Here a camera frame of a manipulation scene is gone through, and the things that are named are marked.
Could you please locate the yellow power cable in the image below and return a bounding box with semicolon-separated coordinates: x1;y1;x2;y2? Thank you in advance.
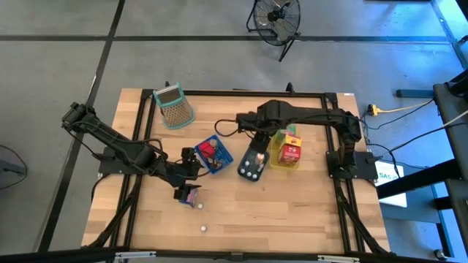
378;98;436;114

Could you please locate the black aluminium table frame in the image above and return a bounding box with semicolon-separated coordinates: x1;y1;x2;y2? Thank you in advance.
82;87;390;256

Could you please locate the paprika tin with red lid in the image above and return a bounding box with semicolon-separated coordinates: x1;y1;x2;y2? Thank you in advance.
198;141;216;159

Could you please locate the red Froot Loops cereal box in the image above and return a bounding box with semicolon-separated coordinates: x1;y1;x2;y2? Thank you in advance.
276;144;303;166

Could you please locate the dark grey office desk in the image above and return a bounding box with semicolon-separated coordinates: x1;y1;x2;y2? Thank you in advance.
433;69;468;256

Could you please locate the black desk leg beam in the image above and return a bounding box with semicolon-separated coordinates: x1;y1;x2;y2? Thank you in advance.
376;159;460;200

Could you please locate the white printed sign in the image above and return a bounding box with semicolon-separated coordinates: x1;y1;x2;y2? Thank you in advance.
374;160;407;208

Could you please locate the silver aluminium bracket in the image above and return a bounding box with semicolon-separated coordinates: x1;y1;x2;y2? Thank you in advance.
113;251;157;261
317;254;361;263

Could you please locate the blue slotted plastic basket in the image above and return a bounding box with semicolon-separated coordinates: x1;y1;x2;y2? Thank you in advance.
194;134;235;175

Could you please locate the grey floor object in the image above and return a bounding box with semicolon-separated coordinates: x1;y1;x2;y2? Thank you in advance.
0;144;29;191

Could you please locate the teal-rimmed metal box grater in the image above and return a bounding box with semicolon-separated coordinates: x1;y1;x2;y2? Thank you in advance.
152;83;196;131

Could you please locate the yellow plastic bin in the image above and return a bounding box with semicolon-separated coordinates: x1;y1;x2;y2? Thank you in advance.
269;126;303;171

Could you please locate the blue Frosted Flakes cereal box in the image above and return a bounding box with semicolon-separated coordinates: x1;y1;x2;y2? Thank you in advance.
184;186;200;209

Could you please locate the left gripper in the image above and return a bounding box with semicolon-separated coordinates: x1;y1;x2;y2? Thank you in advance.
160;147;204;202

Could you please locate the black rig crossbar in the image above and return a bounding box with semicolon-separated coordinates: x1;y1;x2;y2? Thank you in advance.
0;247;468;263

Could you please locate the green Apple Jacks cereal box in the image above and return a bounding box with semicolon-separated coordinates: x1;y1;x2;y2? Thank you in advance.
274;126;297;144

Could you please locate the yellow Corn Pops cereal box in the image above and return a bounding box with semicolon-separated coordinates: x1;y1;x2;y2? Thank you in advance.
283;133;303;148

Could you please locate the blue-grey desk foot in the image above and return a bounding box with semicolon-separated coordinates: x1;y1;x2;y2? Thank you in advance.
396;88;436;99

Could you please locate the black floor cable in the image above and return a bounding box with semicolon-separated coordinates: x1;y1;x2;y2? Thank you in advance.
360;109;468;176

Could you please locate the black floor fan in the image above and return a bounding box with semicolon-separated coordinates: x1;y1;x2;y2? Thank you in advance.
245;0;303;63

